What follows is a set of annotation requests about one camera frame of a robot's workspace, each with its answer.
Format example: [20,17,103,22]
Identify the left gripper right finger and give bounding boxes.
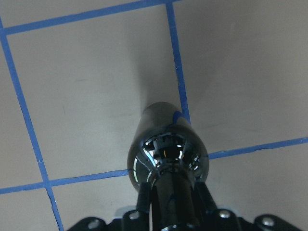
[194,182,217,212]

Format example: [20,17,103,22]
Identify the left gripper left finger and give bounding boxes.
[136,182,151,214]

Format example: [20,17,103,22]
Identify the dark glass wine bottle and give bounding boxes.
[127,102,209,231]

